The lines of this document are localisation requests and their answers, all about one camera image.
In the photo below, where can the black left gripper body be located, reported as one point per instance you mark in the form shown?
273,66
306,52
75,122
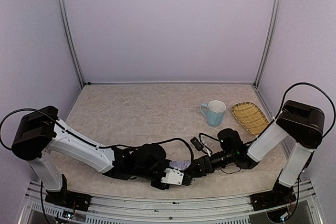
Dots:
163,184

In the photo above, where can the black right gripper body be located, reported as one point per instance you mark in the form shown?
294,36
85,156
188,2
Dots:
200,165

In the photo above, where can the lavender folding umbrella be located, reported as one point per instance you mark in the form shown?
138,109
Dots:
180,165

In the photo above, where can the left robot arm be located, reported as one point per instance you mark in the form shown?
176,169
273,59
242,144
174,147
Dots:
41,132

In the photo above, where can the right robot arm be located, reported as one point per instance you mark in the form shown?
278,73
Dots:
304,123

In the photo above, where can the light blue mug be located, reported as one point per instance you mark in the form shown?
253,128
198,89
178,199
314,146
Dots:
214,112

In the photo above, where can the woven bamboo tray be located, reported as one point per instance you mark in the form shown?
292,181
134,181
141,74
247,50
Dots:
250,117

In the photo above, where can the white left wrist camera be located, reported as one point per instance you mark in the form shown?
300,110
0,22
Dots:
171,177

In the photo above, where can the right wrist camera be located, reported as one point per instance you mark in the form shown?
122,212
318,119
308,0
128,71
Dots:
199,146

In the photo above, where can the front aluminium rail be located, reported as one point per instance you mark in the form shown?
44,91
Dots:
107,209

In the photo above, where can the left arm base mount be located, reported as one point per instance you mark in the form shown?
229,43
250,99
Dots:
69,199

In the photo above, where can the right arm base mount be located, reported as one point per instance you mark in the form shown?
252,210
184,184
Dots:
270,199

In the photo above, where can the right aluminium frame post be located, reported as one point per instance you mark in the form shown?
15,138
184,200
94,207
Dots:
268,41

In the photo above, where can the aluminium frame post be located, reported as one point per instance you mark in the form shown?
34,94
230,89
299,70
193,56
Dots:
70,43
268,41

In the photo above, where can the left aluminium frame post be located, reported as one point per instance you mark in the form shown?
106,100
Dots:
70,43

